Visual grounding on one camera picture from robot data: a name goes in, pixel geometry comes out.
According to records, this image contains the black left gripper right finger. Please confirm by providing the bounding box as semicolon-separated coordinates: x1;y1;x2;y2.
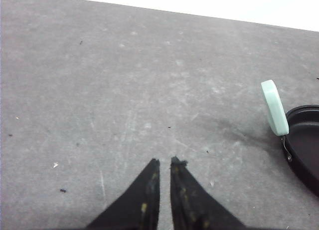
170;156;246;230

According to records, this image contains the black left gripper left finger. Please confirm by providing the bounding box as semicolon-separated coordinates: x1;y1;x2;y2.
86;159;160;230

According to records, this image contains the black frying pan mint handle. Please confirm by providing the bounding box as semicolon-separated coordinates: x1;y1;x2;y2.
260;79;319;198

